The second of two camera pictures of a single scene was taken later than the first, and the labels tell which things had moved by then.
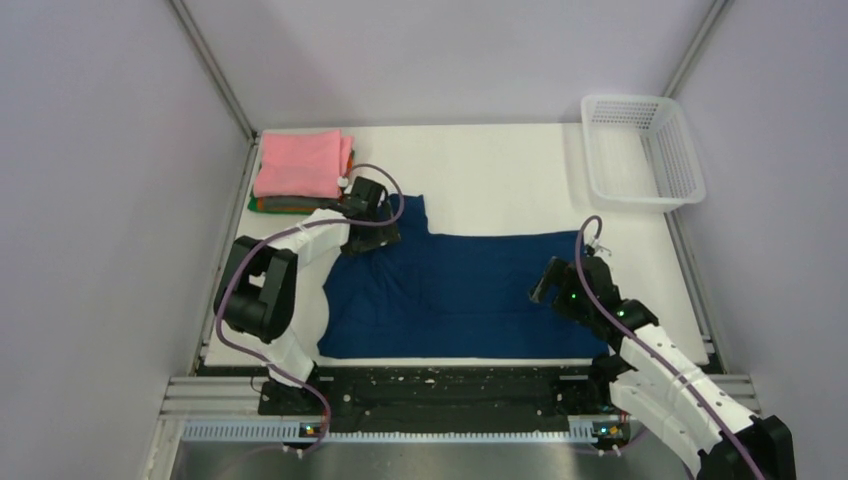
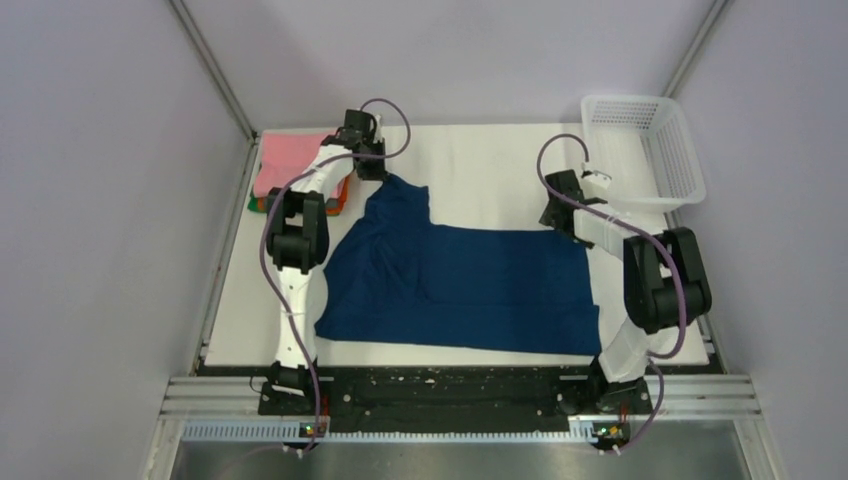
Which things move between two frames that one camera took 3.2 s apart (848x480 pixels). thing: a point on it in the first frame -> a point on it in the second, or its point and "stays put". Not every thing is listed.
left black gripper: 385,233 -> 375,174
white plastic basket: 640,152 stays put
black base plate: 444,394 stays put
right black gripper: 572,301 -> 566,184
